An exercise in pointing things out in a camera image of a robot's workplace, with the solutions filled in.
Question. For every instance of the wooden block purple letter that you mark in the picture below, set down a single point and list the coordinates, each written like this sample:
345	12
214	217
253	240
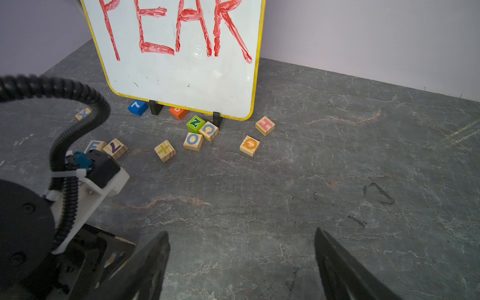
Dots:
115	149

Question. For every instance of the wooden block blue O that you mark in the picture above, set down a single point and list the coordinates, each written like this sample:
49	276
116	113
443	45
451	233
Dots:
193	141

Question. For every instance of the wooden block blue F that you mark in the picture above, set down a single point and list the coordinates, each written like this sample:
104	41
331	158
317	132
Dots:
95	145

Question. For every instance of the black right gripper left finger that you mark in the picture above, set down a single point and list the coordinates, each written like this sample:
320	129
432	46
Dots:
143	274

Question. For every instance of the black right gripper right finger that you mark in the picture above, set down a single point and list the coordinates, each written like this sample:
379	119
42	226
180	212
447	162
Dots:
343	276

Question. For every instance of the blue block number 7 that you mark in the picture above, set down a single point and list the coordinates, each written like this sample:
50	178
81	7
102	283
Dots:
138	107

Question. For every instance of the green block letter Z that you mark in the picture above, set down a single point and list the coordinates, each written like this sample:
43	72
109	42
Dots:
195	124

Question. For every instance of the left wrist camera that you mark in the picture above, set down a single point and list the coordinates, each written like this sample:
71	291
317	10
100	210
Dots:
88	179

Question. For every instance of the orange red block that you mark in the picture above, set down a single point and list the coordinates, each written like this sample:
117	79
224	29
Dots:
179	113

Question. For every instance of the wooden block blue X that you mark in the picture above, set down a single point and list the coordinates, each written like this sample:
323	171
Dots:
83	114

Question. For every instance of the whiteboard with red PEAR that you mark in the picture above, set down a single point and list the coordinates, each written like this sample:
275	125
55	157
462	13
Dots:
200	56

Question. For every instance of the wooden block green plus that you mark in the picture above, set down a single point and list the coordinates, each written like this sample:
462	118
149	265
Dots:
165	151

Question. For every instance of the wooden block blue Q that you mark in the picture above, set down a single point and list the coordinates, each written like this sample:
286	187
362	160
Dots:
209	131

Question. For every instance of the wooden block pink H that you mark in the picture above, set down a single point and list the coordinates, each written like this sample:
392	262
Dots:
265	125

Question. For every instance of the wooden block orange O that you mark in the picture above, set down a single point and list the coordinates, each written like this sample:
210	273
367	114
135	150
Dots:
249	146

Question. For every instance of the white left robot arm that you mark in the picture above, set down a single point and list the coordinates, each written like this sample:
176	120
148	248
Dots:
30	271

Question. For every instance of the wooden block blue R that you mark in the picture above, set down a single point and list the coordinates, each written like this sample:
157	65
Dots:
116	260

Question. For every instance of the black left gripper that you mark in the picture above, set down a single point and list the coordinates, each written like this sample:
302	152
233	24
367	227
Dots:
73	274

